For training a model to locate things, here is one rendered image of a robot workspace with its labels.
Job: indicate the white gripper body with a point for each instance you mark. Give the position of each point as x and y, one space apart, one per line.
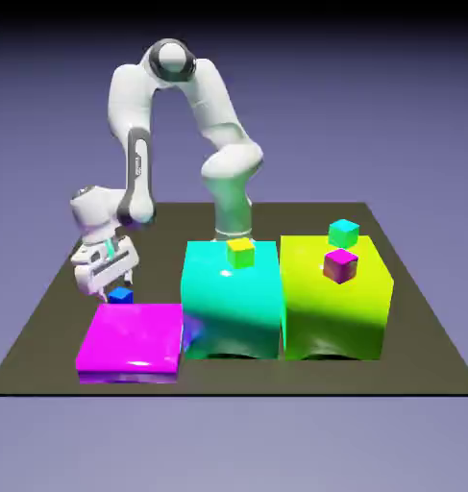
106 271

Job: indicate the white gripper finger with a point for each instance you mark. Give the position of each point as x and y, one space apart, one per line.
128 277
102 294

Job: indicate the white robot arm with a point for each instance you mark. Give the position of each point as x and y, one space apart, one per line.
133 96

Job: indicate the small blue cube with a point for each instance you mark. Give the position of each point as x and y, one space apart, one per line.
121 296

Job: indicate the small yellow cube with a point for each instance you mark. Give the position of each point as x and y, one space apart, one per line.
240 253

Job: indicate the small magenta cube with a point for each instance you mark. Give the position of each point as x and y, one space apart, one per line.
340 266

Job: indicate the small cyan cube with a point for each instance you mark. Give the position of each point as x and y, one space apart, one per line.
344 232

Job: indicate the large magenta box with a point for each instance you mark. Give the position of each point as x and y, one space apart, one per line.
131 338

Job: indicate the large cyan box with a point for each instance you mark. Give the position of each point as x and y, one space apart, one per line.
231 300

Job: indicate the large yellow box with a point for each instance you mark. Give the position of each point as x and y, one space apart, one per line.
333 311

